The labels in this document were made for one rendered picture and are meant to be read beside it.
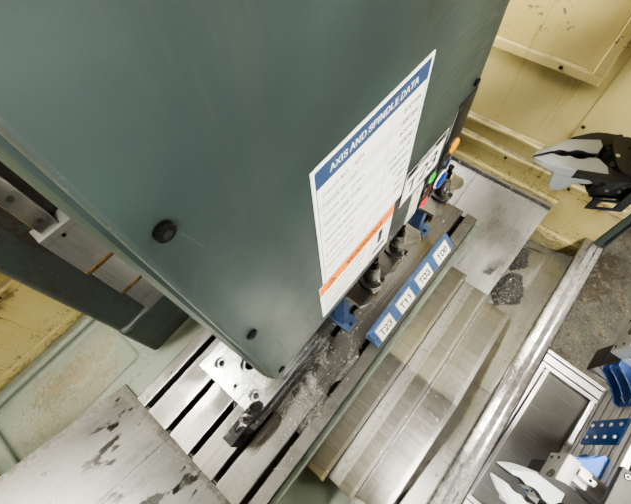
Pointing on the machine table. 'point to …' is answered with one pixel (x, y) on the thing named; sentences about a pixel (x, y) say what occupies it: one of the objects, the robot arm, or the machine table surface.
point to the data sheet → (366, 171)
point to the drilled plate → (252, 374)
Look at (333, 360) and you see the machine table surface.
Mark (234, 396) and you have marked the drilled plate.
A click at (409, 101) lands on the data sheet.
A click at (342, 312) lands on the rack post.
